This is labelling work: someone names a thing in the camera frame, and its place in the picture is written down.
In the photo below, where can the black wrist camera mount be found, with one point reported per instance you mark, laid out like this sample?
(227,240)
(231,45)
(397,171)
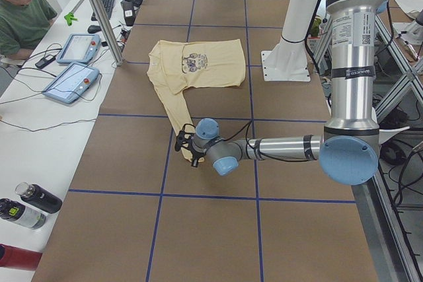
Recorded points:
(187,129)

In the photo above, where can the green plastic clip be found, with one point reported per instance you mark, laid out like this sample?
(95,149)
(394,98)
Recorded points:
(70,18)

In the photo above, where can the grey labelled bottle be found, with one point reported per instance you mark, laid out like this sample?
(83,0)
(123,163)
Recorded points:
(22,215)

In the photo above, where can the cream long-sleeve printed shirt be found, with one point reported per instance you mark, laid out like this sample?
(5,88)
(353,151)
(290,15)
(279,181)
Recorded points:
(177,66)

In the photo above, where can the black keyboard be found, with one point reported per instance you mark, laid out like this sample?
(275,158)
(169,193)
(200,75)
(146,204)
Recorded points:
(108,7)

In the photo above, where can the upper blue teach pendant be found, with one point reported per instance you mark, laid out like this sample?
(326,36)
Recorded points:
(80,48)

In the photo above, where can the blue teach pendant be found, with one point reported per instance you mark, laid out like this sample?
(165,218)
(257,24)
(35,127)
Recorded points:
(71,83)
(80,48)

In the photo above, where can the black phone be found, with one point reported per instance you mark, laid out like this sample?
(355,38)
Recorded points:
(44,61)

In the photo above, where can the black water bottle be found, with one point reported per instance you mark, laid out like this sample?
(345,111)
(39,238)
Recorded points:
(37,196)

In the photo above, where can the white chair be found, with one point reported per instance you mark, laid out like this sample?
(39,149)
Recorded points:
(387,134)

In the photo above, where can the black computer mouse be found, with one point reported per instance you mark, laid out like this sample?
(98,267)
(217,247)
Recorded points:
(92,29)

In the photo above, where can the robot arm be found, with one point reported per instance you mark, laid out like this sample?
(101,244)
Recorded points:
(348,151)

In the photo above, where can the aluminium frame post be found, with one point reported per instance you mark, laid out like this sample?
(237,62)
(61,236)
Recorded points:
(107,30)

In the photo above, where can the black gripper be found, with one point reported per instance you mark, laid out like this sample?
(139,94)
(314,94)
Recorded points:
(192,152)

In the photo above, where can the red bottle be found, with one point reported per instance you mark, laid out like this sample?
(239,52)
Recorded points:
(19,258)

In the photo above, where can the person in green shirt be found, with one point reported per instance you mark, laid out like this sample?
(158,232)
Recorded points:
(24,23)

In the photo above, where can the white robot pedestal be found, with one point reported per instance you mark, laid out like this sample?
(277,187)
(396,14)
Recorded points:
(288,59)

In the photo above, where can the lower blue teach pendant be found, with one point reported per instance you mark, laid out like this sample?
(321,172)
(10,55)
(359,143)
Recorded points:
(71,83)

